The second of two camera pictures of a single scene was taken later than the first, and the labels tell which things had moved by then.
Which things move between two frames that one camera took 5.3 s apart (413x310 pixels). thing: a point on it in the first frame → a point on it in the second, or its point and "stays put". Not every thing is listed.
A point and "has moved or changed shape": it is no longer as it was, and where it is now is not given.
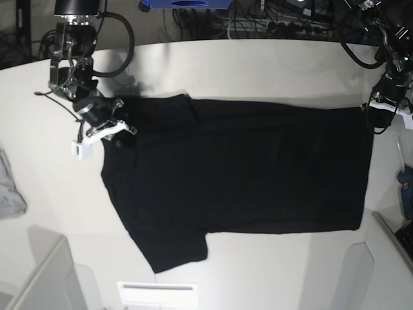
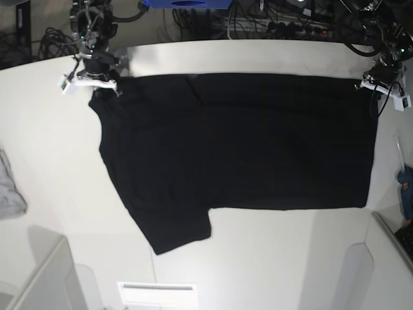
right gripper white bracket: x=407 y=116 → x=364 y=82
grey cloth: x=12 y=203 stays put
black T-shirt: x=199 y=167 has moved or changed shape
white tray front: x=158 y=294 stays put
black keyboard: x=404 y=236 stays put
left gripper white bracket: x=94 y=133 → x=108 y=84
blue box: x=189 y=4 stays put
